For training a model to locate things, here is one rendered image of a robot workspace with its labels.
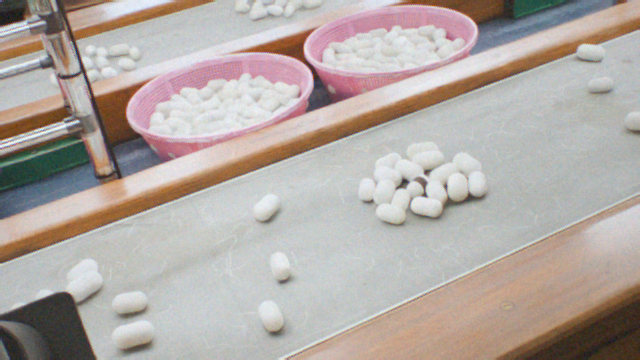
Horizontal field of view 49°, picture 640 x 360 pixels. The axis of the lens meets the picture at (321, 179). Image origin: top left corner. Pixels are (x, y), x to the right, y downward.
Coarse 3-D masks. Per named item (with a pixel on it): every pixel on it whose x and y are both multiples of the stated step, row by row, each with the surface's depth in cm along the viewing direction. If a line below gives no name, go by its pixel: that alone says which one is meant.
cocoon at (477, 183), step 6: (474, 174) 75; (480, 174) 75; (468, 180) 76; (474, 180) 74; (480, 180) 74; (486, 180) 75; (468, 186) 75; (474, 186) 74; (480, 186) 74; (486, 186) 74; (474, 192) 74; (480, 192) 74
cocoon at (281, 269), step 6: (276, 252) 69; (276, 258) 68; (282, 258) 68; (270, 264) 68; (276, 264) 67; (282, 264) 67; (288, 264) 67; (276, 270) 67; (282, 270) 67; (288, 270) 67; (276, 276) 67; (282, 276) 67; (288, 276) 67
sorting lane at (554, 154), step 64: (576, 64) 98; (384, 128) 90; (448, 128) 88; (512, 128) 86; (576, 128) 84; (256, 192) 82; (320, 192) 80; (512, 192) 75; (576, 192) 73; (64, 256) 76; (128, 256) 75; (192, 256) 73; (256, 256) 72; (320, 256) 70; (384, 256) 69; (448, 256) 68; (128, 320) 66; (192, 320) 65; (256, 320) 64; (320, 320) 63
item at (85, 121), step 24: (48, 0) 72; (24, 24) 73; (48, 24) 73; (72, 48) 76; (72, 72) 77; (72, 96) 78; (72, 120) 80; (96, 120) 81; (0, 144) 77; (24, 144) 78; (96, 144) 81; (96, 168) 83
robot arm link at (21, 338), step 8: (0, 328) 35; (8, 328) 36; (16, 328) 38; (0, 336) 35; (8, 336) 35; (16, 336) 35; (24, 336) 38; (8, 344) 35; (16, 344) 35; (24, 344) 36; (32, 344) 38; (8, 352) 35; (16, 352) 35; (24, 352) 35; (32, 352) 37
